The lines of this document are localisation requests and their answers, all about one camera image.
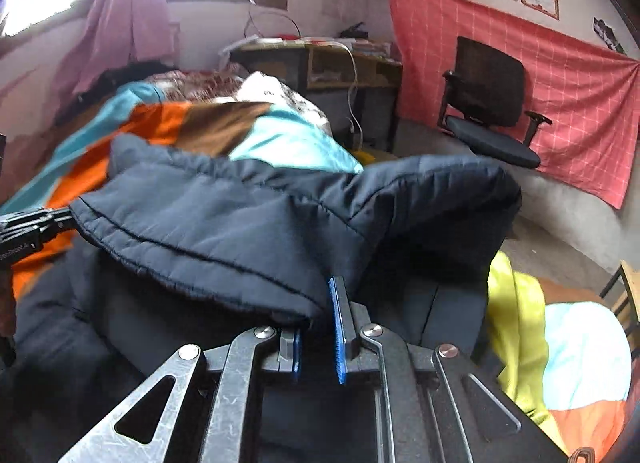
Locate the dark navy padded jacket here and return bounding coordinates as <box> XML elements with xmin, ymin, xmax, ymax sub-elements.
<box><xmin>1</xmin><ymin>134</ymin><xmax>521</xmax><ymax>462</ymax></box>

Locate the colourful striped bed blanket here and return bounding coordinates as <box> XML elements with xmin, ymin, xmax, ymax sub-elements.
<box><xmin>1</xmin><ymin>94</ymin><xmax>639</xmax><ymax>459</ymax></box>

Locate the pink curtain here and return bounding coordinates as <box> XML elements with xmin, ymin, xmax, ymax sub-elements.
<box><xmin>51</xmin><ymin>0</ymin><xmax>175</xmax><ymax>105</ymax></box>

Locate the wooden chair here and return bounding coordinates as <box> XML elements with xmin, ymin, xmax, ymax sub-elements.
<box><xmin>599</xmin><ymin>261</ymin><xmax>639</xmax><ymax>361</ymax></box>

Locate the wooden desk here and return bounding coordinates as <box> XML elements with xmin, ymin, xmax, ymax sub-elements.
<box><xmin>230</xmin><ymin>39</ymin><xmax>402</xmax><ymax>153</ymax></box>

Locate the black office chair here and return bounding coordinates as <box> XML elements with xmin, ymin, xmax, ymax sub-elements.
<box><xmin>437</xmin><ymin>36</ymin><xmax>552</xmax><ymax>170</ymax></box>

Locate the white cable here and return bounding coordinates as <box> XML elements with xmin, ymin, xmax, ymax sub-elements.
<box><xmin>243</xmin><ymin>10</ymin><xmax>367</xmax><ymax>150</ymax></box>

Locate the red checked wall cloth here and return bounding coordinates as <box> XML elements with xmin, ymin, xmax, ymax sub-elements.
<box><xmin>390</xmin><ymin>0</ymin><xmax>639</xmax><ymax>208</ymax></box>

